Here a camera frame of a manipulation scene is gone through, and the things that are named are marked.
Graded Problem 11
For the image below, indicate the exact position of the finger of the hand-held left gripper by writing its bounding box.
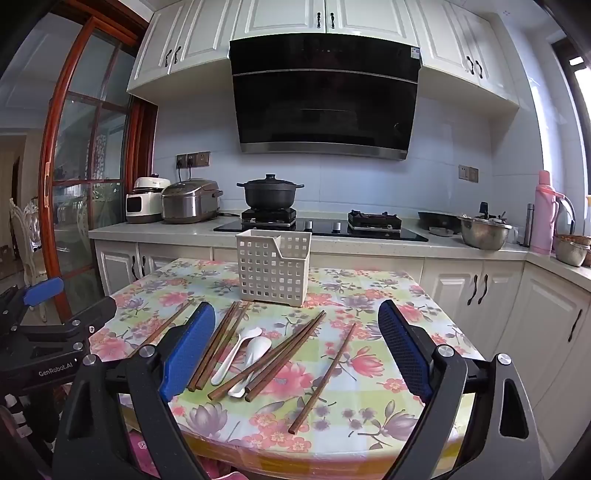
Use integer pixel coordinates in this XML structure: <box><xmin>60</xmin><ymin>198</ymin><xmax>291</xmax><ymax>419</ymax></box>
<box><xmin>9</xmin><ymin>296</ymin><xmax>117</xmax><ymax>352</ymax></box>
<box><xmin>0</xmin><ymin>277</ymin><xmax>64</xmax><ymax>325</ymax></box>

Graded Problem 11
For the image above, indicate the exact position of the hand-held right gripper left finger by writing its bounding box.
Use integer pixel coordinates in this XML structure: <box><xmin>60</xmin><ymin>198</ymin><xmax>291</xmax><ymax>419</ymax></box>
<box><xmin>53</xmin><ymin>302</ymin><xmax>217</xmax><ymax>480</ymax></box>

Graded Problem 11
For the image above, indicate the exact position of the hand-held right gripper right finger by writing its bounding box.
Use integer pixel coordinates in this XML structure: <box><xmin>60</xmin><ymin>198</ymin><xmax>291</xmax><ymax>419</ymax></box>
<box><xmin>378</xmin><ymin>299</ymin><xmax>544</xmax><ymax>480</ymax></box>

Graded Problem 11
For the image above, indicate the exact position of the brown wooden chopstick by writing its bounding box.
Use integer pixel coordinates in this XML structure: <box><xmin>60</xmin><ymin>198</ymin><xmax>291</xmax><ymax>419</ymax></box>
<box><xmin>243</xmin><ymin>313</ymin><xmax>326</xmax><ymax>394</ymax></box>
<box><xmin>288</xmin><ymin>322</ymin><xmax>357</xmax><ymax>435</ymax></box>
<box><xmin>245</xmin><ymin>314</ymin><xmax>328</xmax><ymax>402</ymax></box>
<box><xmin>207</xmin><ymin>310</ymin><xmax>325</xmax><ymax>401</ymax></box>
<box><xmin>150</xmin><ymin>300</ymin><xmax>195</xmax><ymax>344</ymax></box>
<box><xmin>187</xmin><ymin>301</ymin><xmax>242</xmax><ymax>393</ymax></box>
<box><xmin>134</xmin><ymin>299</ymin><xmax>191</xmax><ymax>354</ymax></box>
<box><xmin>196</xmin><ymin>301</ymin><xmax>252</xmax><ymax>392</ymax></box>

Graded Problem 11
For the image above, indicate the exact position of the white spoon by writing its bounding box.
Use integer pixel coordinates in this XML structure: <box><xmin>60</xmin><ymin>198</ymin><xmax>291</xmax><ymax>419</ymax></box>
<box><xmin>211</xmin><ymin>327</ymin><xmax>263</xmax><ymax>385</ymax></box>
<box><xmin>228</xmin><ymin>336</ymin><xmax>273</xmax><ymax>398</ymax></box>

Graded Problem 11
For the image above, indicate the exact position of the white plastic utensil holder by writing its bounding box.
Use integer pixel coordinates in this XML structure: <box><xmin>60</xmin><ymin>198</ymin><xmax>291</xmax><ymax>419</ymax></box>
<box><xmin>235</xmin><ymin>228</ymin><xmax>312</xmax><ymax>308</ymax></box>

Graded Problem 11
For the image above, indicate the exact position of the ornate white chair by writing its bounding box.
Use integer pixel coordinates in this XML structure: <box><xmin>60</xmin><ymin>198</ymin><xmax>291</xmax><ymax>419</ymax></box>
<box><xmin>9</xmin><ymin>198</ymin><xmax>51</xmax><ymax>324</ymax></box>

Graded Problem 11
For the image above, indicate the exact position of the white base cabinet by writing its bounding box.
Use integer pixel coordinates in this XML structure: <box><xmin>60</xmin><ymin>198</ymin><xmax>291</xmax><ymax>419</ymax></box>
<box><xmin>95</xmin><ymin>237</ymin><xmax>527</xmax><ymax>358</ymax></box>
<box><xmin>480</xmin><ymin>263</ymin><xmax>591</xmax><ymax>467</ymax></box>

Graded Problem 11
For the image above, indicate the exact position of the floral tablecloth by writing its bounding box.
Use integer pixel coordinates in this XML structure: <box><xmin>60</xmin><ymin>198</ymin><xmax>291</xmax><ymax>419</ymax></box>
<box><xmin>88</xmin><ymin>257</ymin><xmax>485</xmax><ymax>480</ymax></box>

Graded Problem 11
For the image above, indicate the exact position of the wooden glass door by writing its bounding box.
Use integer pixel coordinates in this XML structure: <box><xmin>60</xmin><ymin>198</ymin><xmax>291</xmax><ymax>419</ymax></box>
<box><xmin>39</xmin><ymin>0</ymin><xmax>158</xmax><ymax>315</ymax></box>

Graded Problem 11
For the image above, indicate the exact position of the white electric cooker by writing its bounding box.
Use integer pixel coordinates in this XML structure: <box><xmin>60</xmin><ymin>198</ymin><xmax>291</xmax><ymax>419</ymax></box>
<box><xmin>126</xmin><ymin>174</ymin><xmax>171</xmax><ymax>224</ymax></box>

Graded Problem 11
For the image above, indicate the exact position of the black wok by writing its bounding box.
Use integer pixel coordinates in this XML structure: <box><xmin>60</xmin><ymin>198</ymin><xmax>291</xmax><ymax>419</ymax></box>
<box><xmin>418</xmin><ymin>211</ymin><xmax>462</xmax><ymax>232</ymax></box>

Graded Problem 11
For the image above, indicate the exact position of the large steel bowl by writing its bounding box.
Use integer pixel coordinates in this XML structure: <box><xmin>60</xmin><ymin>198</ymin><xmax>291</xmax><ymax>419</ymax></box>
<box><xmin>457</xmin><ymin>215</ymin><xmax>513</xmax><ymax>250</ymax></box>

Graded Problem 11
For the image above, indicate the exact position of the silver rice cooker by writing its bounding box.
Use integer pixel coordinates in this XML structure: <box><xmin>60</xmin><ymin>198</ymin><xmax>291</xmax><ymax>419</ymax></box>
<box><xmin>161</xmin><ymin>179</ymin><xmax>223</xmax><ymax>224</ymax></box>

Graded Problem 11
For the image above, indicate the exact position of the black glass gas stove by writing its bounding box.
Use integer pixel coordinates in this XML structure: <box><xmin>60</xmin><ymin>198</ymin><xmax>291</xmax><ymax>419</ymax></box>
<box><xmin>213</xmin><ymin>209</ymin><xmax>429</xmax><ymax>243</ymax></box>

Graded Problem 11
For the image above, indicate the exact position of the black lidded pot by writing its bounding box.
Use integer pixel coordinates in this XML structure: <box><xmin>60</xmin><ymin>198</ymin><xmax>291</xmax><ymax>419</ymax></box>
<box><xmin>237</xmin><ymin>174</ymin><xmax>304</xmax><ymax>209</ymax></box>

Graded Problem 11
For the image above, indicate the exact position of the small steel bowl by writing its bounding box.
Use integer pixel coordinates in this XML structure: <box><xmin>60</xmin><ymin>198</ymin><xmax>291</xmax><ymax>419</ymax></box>
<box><xmin>554</xmin><ymin>234</ymin><xmax>591</xmax><ymax>267</ymax></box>

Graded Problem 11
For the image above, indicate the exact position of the pink thermos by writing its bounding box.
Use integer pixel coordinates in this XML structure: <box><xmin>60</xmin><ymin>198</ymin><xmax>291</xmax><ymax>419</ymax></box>
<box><xmin>530</xmin><ymin>170</ymin><xmax>577</xmax><ymax>256</ymax></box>

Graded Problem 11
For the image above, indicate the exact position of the black range hood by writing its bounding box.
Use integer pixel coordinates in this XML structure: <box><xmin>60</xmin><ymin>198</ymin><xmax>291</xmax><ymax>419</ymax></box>
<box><xmin>228</xmin><ymin>33</ymin><xmax>423</xmax><ymax>161</ymax></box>

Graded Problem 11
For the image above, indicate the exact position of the white wall cabinet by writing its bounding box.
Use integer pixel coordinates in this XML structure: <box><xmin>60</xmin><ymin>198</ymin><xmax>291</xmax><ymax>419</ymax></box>
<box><xmin>231</xmin><ymin>0</ymin><xmax>421</xmax><ymax>47</ymax></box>
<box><xmin>127</xmin><ymin>0</ymin><xmax>241</xmax><ymax>93</ymax></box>
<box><xmin>406</xmin><ymin>0</ymin><xmax>520</xmax><ymax>112</ymax></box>

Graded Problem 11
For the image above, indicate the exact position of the brown window frame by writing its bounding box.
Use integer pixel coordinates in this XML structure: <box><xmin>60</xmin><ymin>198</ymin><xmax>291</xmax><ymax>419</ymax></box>
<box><xmin>549</xmin><ymin>39</ymin><xmax>591</xmax><ymax>208</ymax></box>

